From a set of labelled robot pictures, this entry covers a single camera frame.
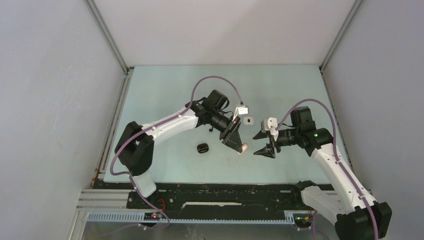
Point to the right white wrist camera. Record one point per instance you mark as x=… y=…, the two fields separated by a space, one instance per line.
x=270 y=124

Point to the black earbud charging case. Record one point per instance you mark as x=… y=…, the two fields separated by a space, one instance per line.
x=202 y=148

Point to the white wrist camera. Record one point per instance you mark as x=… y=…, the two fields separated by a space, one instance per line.
x=270 y=124
x=240 y=110

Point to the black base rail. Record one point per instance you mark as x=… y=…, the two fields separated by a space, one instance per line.
x=222 y=201

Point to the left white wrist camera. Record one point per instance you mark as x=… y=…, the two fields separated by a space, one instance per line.
x=240 y=110

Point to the beige earbud charging case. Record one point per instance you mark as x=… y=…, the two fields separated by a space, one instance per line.
x=244 y=147

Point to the grey cable duct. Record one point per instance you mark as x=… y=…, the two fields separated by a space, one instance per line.
x=140 y=217

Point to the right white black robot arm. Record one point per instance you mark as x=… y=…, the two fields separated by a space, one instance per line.
x=356 y=215

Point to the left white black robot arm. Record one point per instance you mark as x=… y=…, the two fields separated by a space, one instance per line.
x=135 y=148

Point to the white earbud charging case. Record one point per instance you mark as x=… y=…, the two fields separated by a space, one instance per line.
x=248 y=120

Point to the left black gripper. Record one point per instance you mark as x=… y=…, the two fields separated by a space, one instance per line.
x=229 y=136

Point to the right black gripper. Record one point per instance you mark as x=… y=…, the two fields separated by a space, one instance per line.
x=269 y=152

